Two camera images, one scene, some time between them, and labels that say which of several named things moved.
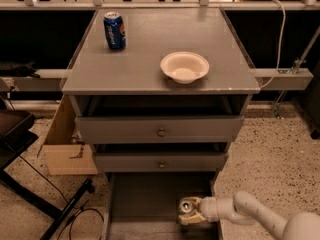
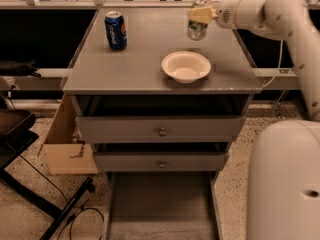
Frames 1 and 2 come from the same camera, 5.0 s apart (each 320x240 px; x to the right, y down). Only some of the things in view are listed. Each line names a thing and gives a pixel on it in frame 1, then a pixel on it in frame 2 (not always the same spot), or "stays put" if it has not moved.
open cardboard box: (67, 151) stays put
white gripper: (209, 208) to (225, 14)
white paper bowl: (185, 67) stays put
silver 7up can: (186, 205) to (198, 30)
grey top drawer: (159, 129) stays put
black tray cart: (15, 134) stays put
